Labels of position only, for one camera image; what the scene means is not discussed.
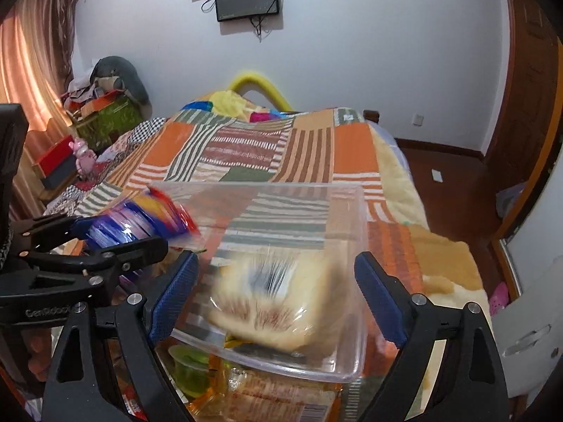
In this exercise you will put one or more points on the beige snack packet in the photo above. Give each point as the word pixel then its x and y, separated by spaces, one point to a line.
pixel 281 299

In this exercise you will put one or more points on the wooden door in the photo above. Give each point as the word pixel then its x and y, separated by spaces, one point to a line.
pixel 528 88

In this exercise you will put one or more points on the clear plastic container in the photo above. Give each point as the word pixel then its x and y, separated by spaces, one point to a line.
pixel 299 211

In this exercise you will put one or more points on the white paper on floor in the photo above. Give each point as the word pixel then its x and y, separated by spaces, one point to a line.
pixel 437 176

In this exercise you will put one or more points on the colourful cloth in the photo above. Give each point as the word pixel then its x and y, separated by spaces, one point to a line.
pixel 228 103

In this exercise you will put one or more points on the pile of clutter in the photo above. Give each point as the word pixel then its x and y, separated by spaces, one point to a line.
pixel 88 94

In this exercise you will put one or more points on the yellow fleece blanket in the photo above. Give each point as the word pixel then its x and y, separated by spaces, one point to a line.
pixel 444 255

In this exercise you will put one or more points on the grey plastic bag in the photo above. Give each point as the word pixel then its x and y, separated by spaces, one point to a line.
pixel 510 202

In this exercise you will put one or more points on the blue snack packet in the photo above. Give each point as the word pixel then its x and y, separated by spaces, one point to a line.
pixel 136 220

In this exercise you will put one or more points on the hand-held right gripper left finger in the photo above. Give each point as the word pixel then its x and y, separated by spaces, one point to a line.
pixel 176 292

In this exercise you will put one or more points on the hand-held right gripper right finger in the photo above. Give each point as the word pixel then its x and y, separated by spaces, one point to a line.
pixel 378 301

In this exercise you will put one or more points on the orange curtain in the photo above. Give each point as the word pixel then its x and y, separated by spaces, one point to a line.
pixel 31 52

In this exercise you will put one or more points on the green storage box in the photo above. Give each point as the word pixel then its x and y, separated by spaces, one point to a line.
pixel 110 118

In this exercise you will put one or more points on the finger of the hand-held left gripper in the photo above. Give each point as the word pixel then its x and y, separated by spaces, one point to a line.
pixel 81 227
pixel 110 260

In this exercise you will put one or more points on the green jelly cup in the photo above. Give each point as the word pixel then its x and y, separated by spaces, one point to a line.
pixel 191 369

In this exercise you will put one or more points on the pink slipper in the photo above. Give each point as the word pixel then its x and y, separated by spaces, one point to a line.
pixel 499 299

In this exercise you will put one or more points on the wooden bedpost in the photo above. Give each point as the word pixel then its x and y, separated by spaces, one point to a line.
pixel 371 116

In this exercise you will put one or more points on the patchwork striped blanket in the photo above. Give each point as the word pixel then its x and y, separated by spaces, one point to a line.
pixel 281 149

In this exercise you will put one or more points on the yellow headboard tube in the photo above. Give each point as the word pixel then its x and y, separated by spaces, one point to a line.
pixel 259 80

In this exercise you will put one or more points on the white plastic chair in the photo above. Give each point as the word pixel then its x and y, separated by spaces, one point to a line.
pixel 534 316

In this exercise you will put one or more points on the orange snack packet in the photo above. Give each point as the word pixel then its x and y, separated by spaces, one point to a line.
pixel 264 398

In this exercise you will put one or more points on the pink toy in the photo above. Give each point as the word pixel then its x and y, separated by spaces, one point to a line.
pixel 83 158

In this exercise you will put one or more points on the red box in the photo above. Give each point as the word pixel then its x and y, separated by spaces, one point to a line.
pixel 55 162

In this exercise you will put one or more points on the white wall socket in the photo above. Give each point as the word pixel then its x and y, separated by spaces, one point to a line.
pixel 418 119

